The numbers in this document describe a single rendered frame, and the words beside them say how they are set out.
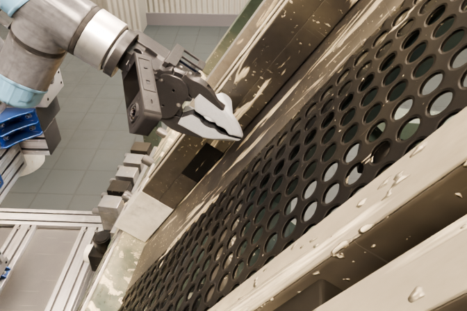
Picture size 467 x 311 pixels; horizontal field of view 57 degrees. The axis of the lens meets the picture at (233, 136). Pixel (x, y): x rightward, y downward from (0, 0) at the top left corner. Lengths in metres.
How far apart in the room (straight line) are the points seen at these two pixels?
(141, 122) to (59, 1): 0.19
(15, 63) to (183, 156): 0.29
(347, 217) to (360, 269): 0.02
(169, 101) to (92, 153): 2.12
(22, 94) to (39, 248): 1.31
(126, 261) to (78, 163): 1.80
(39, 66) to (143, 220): 0.37
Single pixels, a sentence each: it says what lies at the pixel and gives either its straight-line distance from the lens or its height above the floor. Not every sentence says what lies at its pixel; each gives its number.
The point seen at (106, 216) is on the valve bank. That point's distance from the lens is 1.21.
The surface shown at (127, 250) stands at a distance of 0.90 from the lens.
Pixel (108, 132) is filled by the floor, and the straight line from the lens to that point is 2.85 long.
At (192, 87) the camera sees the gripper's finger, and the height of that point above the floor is 1.29.
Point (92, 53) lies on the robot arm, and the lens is 0.60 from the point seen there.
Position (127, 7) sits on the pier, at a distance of 4.22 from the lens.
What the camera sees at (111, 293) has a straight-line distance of 0.85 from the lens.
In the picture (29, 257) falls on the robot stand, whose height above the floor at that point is 0.21.
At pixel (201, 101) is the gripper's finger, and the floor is 1.27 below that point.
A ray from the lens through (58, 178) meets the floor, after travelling 2.58.
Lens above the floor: 1.57
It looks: 35 degrees down
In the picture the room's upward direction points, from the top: straight up
